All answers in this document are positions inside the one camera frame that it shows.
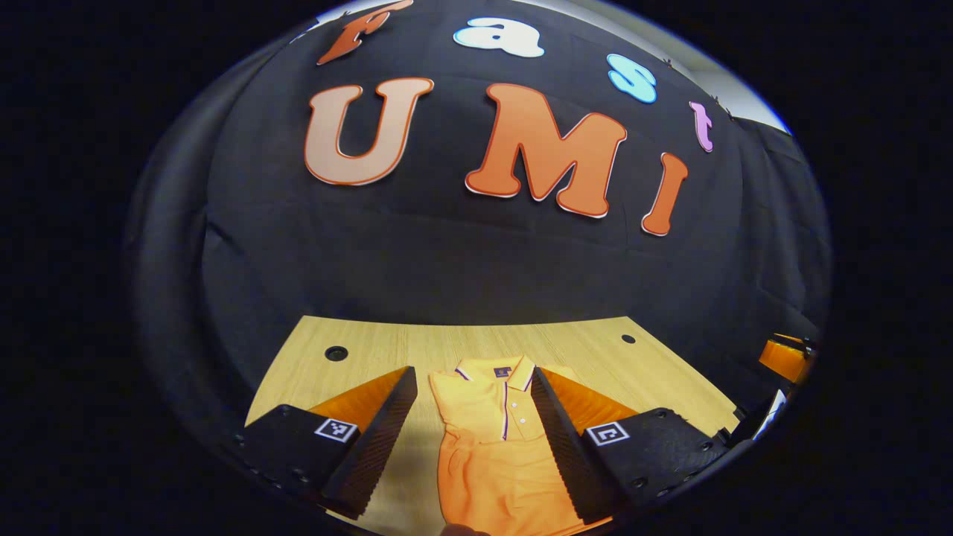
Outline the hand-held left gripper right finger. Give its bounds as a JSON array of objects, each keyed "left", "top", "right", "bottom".
[{"left": 530, "top": 365, "right": 727, "bottom": 526}]

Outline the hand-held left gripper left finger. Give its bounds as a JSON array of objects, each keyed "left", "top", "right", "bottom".
[{"left": 235, "top": 365, "right": 419, "bottom": 520}]

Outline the orange collared T-shirt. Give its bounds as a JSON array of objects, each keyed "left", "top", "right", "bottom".
[{"left": 428, "top": 354, "right": 596, "bottom": 536}]

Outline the black backdrop cloth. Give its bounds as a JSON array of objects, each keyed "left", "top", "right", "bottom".
[
  {"left": 201, "top": 0, "right": 831, "bottom": 440},
  {"left": 125, "top": 45, "right": 224, "bottom": 425}
]

